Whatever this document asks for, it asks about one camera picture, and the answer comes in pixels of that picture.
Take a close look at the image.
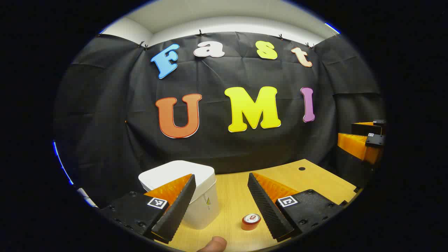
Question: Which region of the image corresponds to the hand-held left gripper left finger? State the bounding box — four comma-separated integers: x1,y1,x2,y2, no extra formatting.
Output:
99,174,197,244

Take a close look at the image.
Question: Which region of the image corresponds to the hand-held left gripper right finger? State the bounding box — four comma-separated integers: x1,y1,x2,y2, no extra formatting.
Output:
247,171,345,243

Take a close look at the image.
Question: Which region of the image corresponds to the red pop can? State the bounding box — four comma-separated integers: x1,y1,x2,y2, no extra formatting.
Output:
241,213,261,231

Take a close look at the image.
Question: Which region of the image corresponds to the white desktop garbage bin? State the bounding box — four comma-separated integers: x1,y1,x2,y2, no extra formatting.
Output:
138,160,220,230

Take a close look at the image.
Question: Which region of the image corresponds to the wooden desktop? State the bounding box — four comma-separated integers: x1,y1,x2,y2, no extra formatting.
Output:
154,159,361,252

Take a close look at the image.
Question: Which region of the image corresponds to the black backdrop cloth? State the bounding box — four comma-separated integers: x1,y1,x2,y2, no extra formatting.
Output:
53,31,387,209

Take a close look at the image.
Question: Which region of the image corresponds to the white side table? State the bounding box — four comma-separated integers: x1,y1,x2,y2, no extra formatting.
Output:
76,187,99,208

